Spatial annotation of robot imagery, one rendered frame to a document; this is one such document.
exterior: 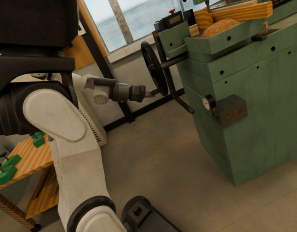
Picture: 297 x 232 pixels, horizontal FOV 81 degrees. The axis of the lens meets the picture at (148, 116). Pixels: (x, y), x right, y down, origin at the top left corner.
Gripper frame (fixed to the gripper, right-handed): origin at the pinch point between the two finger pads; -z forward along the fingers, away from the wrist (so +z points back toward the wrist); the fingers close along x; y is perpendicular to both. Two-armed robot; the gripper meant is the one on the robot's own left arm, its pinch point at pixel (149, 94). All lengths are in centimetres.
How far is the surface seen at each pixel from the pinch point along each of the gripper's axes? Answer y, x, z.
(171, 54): 15.7, 12.0, -8.1
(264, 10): 11, 45, -25
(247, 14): 15.3, 39.1, -25.5
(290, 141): -23, 0, -82
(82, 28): 98, -73, 46
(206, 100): -9.5, 19.9, -18.3
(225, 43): 7.6, 32.8, -20.1
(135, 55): 91, -96, -10
